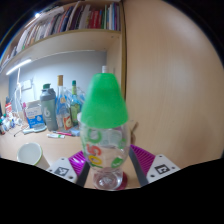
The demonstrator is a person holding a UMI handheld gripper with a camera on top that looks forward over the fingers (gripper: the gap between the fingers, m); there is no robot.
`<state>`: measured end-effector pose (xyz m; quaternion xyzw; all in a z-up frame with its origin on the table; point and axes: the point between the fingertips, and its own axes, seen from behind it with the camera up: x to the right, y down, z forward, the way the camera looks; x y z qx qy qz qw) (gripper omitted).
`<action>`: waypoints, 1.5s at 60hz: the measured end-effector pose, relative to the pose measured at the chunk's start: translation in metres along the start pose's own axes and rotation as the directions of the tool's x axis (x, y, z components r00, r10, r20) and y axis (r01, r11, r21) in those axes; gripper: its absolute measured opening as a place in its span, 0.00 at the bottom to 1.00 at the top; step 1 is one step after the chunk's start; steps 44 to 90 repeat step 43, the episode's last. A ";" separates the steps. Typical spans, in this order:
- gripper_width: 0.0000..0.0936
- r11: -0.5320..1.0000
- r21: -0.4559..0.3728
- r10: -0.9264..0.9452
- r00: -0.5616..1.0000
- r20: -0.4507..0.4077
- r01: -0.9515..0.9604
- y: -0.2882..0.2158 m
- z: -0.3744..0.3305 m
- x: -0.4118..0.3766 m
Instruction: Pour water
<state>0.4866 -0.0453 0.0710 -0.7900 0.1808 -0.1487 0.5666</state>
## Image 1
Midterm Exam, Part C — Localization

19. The red and white can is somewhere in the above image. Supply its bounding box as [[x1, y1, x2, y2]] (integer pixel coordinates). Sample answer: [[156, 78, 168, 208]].
[[3, 102, 14, 118]]

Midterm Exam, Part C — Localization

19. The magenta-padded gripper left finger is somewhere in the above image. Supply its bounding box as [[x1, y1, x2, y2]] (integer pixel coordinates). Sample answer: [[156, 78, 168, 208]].
[[45, 150, 92, 187]]

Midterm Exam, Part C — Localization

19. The clear glass bottle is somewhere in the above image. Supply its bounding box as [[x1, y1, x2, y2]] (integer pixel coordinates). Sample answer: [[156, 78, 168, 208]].
[[101, 65, 113, 75]]

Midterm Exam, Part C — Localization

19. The white mug with green handle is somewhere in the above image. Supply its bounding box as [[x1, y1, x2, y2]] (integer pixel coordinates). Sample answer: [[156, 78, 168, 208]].
[[16, 142, 51, 170]]

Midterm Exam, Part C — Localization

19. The wooden shelf unit with books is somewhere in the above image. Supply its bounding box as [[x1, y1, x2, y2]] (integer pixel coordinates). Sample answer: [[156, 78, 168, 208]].
[[0, 0, 128, 101]]

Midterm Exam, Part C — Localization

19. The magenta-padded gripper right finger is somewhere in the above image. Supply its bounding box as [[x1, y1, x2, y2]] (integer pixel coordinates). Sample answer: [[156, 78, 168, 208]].
[[128, 143, 181, 187]]

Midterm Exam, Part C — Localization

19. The light blue hair brush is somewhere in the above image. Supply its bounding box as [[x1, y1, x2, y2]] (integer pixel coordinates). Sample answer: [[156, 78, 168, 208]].
[[22, 123, 48, 135]]

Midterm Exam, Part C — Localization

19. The white tube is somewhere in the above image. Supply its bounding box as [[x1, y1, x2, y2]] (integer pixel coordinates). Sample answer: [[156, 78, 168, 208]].
[[46, 133, 66, 139]]

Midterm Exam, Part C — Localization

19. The white wall power outlet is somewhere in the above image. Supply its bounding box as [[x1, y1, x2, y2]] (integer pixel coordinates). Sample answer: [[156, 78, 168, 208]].
[[20, 79, 33, 91]]

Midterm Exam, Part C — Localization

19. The flat round red coaster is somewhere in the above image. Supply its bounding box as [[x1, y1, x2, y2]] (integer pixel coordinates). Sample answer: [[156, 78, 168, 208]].
[[116, 171, 129, 190]]

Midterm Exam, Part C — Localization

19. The white LED light bar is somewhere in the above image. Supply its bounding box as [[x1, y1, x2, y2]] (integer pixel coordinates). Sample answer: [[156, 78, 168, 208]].
[[4, 58, 33, 76]]

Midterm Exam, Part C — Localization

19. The grey shaker bottle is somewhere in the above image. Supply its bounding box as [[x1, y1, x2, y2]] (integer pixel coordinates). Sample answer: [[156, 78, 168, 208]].
[[39, 85, 59, 132]]

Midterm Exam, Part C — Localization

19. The clear bottle with green cap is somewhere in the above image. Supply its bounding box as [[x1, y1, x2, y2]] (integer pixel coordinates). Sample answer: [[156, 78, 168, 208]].
[[77, 73, 132, 191]]

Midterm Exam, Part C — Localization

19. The white and blue box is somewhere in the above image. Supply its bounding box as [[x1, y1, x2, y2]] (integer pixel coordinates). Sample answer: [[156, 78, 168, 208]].
[[24, 100, 45, 129]]

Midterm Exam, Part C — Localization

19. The green-capped glass bottle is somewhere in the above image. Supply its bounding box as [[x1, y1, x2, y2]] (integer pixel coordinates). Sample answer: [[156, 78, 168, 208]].
[[69, 79, 83, 127]]

